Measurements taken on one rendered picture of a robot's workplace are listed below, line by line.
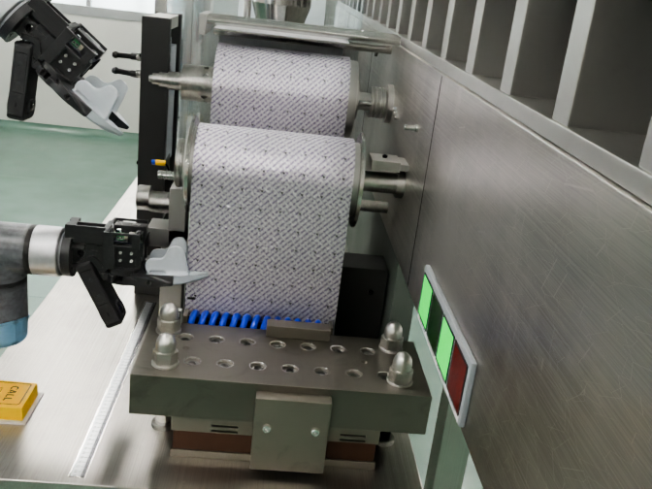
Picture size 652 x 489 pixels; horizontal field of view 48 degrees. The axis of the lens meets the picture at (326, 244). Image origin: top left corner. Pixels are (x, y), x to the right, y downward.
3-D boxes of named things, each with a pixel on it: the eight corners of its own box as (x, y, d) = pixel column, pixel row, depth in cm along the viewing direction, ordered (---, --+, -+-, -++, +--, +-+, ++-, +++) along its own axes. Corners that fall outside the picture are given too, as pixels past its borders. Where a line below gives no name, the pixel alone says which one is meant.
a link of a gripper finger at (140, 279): (172, 279, 108) (111, 275, 108) (171, 289, 109) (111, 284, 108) (177, 268, 113) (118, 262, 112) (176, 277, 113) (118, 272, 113)
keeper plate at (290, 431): (249, 460, 101) (256, 390, 98) (322, 465, 102) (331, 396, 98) (248, 472, 99) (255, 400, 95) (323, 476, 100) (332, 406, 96)
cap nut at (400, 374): (384, 373, 104) (389, 344, 102) (410, 374, 104) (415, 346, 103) (387, 386, 100) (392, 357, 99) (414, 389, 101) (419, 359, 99)
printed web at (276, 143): (207, 286, 156) (222, 39, 139) (317, 296, 157) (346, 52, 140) (180, 382, 119) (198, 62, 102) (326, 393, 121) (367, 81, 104)
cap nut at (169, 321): (157, 323, 110) (159, 296, 108) (182, 326, 110) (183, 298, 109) (153, 335, 107) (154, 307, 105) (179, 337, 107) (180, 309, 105)
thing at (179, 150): (176, 137, 109) (172, 187, 110) (189, 139, 109) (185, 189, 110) (181, 138, 116) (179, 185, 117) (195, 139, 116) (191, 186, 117)
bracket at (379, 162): (367, 162, 117) (369, 149, 116) (403, 165, 117) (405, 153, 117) (371, 170, 112) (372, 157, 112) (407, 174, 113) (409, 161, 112)
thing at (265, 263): (184, 315, 116) (190, 203, 109) (334, 328, 118) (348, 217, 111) (183, 317, 115) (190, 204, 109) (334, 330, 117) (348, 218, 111)
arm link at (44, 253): (28, 282, 108) (46, 262, 116) (60, 285, 109) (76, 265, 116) (27, 234, 106) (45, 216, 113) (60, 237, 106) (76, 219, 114)
